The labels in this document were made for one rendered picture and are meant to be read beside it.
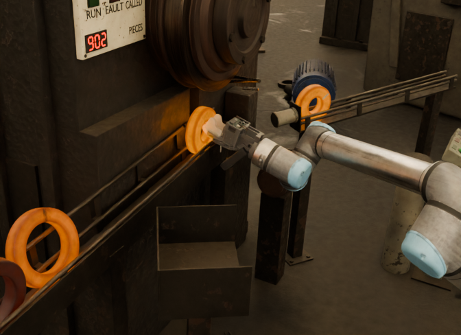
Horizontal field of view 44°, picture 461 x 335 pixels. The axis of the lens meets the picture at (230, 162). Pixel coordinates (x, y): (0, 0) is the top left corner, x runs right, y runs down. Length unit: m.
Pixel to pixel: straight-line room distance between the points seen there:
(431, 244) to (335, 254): 1.25
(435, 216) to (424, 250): 0.08
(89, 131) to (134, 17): 0.33
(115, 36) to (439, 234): 0.93
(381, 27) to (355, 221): 1.98
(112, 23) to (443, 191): 0.91
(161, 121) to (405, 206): 1.11
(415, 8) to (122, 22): 3.05
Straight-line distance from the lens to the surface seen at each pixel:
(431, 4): 4.27
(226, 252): 1.48
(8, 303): 1.34
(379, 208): 3.01
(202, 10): 1.57
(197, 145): 1.78
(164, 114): 1.72
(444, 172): 1.46
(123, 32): 1.55
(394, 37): 4.38
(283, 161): 1.68
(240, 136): 1.74
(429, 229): 1.40
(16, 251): 1.33
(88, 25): 1.44
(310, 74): 3.87
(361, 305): 2.35
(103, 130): 1.51
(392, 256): 2.51
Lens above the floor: 1.47
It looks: 26 degrees down
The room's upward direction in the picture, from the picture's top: 3 degrees clockwise
